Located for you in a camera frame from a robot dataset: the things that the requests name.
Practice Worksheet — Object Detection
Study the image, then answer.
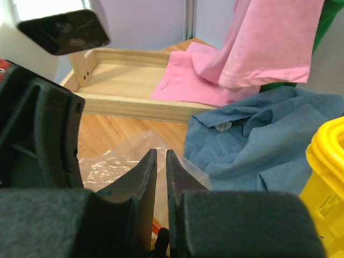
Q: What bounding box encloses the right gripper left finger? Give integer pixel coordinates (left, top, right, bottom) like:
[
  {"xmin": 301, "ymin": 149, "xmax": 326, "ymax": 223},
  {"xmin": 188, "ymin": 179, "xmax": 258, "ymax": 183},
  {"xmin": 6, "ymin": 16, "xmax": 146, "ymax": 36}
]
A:
[{"xmin": 0, "ymin": 148, "xmax": 158, "ymax": 258}]

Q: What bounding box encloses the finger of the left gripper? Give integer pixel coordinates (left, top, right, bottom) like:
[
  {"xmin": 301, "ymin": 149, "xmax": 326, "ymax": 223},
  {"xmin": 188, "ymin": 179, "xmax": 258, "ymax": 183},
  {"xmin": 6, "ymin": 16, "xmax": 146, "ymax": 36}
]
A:
[{"xmin": 17, "ymin": 9, "xmax": 110, "ymax": 56}]

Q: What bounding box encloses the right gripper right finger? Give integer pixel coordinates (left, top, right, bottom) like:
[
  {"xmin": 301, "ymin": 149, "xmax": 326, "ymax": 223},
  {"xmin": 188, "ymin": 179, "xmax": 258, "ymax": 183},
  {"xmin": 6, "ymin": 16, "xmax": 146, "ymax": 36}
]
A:
[{"xmin": 166, "ymin": 150, "xmax": 326, "ymax": 257}]

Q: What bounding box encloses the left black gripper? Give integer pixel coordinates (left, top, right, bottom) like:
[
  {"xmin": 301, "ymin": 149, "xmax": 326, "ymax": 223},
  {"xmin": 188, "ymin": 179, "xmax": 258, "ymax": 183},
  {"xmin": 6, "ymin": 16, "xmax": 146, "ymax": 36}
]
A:
[{"xmin": 1, "ymin": 63, "xmax": 85, "ymax": 188}]

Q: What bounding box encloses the clear zip top bag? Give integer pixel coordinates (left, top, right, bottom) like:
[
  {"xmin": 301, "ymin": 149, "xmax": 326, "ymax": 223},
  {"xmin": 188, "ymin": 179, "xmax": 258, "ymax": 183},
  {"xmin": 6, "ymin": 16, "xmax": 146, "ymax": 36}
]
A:
[{"xmin": 76, "ymin": 129, "xmax": 213, "ymax": 250}]

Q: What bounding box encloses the wooden clothes rack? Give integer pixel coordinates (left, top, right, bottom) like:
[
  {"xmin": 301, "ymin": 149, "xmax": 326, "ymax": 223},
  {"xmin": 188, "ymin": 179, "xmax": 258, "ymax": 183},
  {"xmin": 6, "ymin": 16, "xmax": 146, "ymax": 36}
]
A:
[{"xmin": 60, "ymin": 48, "xmax": 213, "ymax": 123}]

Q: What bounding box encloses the blue grey cloth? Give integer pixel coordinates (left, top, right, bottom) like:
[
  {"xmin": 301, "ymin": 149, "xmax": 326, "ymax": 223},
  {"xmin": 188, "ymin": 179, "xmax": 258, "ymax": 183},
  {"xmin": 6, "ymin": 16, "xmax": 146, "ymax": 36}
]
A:
[{"xmin": 184, "ymin": 86, "xmax": 343, "ymax": 195}]

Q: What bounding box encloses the yellow plastic basket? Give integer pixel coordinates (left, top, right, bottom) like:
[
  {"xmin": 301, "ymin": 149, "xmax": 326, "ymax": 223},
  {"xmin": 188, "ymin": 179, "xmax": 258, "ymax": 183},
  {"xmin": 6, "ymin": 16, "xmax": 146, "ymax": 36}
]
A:
[{"xmin": 300, "ymin": 117, "xmax": 343, "ymax": 257}]

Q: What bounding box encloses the pink t-shirt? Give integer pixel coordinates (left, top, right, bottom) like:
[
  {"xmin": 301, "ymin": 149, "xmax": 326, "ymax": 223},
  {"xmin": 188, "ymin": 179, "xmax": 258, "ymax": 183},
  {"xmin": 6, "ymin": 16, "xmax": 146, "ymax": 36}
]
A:
[{"xmin": 151, "ymin": 1, "xmax": 324, "ymax": 106}]

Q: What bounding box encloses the green garment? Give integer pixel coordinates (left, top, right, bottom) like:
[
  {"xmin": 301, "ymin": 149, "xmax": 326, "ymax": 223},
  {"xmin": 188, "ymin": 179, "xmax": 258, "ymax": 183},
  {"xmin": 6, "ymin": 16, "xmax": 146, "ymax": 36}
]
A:
[{"xmin": 259, "ymin": 0, "xmax": 344, "ymax": 94}]

